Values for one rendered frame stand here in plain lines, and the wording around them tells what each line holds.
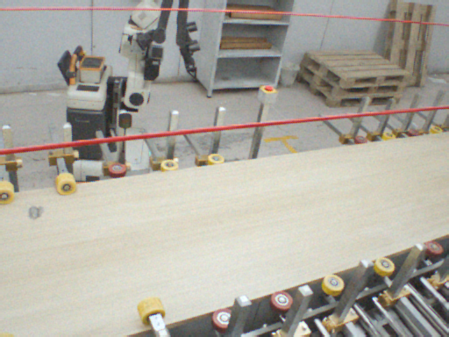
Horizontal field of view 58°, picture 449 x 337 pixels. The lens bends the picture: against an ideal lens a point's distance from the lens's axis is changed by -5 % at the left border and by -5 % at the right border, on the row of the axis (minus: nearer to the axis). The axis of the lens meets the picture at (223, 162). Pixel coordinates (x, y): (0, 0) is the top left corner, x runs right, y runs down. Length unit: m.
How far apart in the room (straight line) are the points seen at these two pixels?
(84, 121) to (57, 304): 1.71
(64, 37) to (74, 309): 3.47
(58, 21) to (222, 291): 3.51
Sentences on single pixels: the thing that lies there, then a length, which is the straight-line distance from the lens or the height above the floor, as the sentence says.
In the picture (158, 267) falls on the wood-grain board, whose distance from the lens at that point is 1.60.
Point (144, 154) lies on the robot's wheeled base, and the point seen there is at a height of 0.28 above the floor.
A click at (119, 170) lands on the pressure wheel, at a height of 0.91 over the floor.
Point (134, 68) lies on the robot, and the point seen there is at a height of 0.93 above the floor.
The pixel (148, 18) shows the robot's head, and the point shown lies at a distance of 2.82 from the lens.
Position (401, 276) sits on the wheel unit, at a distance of 1.77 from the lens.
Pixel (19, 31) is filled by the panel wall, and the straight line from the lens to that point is 4.54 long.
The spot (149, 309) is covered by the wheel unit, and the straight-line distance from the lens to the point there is 1.38.
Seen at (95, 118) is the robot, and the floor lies 0.64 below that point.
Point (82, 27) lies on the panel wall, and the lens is 4.59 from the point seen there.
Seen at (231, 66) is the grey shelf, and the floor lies 0.19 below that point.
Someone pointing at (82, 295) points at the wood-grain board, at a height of 0.90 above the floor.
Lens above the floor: 2.10
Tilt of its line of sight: 34 degrees down
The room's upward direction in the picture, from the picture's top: 11 degrees clockwise
